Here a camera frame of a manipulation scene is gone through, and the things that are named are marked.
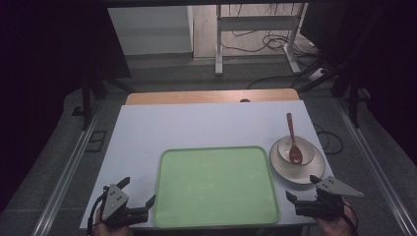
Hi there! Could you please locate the person's right hand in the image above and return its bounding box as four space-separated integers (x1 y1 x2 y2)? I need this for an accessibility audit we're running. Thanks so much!
315 202 358 236

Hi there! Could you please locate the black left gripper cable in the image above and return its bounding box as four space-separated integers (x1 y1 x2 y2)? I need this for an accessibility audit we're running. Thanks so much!
86 192 108 236

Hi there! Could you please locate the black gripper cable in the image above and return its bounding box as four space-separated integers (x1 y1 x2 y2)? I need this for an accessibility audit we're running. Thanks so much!
341 200 360 236
86 192 108 236

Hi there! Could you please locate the white metal desk frame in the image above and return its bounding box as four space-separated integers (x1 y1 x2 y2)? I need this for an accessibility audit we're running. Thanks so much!
214 3 310 77

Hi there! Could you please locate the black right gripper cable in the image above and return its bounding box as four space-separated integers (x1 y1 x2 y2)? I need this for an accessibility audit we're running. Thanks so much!
341 200 360 236

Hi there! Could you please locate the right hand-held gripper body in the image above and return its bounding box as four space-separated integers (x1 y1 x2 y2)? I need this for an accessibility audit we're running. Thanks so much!
294 176 365 220

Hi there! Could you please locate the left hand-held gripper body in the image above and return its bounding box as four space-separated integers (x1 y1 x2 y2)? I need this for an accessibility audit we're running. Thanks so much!
99 184 149 229

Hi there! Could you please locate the person's left hand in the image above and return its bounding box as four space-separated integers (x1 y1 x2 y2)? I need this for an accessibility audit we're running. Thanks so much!
92 208 130 236

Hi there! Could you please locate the reddish brown wooden spoon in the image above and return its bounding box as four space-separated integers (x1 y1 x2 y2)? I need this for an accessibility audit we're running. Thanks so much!
285 112 304 165

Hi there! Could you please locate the aluminium floor rail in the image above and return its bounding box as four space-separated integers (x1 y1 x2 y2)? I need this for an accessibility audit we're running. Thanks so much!
30 99 103 236
336 97 417 236

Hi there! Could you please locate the black metal stand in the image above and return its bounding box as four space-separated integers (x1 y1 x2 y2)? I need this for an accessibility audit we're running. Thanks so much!
72 58 136 131
296 58 372 129

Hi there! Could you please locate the white bowl with dark rim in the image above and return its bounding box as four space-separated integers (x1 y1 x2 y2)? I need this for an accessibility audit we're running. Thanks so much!
276 135 316 166

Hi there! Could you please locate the grey white cabinet panel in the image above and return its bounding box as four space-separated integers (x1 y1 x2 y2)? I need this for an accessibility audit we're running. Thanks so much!
107 5 195 56

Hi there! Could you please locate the green plastic tray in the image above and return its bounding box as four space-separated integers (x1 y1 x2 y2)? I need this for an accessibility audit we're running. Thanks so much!
152 146 280 229

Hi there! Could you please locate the black floor plate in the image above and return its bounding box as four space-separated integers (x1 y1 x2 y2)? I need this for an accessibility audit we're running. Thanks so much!
85 130 108 153

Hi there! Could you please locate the tangle of black floor cables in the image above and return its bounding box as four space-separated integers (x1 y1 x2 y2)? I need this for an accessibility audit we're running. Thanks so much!
219 3 326 90

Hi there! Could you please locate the black floor cable loop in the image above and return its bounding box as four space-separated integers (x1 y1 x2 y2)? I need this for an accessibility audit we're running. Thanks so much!
314 124 345 156

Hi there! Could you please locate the white table board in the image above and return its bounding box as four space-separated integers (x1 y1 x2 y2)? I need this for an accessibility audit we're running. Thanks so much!
80 99 334 230

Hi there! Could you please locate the white power strip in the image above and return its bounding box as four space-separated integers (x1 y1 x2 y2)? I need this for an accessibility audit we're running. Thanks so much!
307 66 329 83

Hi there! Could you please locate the white plate with dark rim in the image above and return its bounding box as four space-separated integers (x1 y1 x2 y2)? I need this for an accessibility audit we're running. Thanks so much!
268 138 327 186

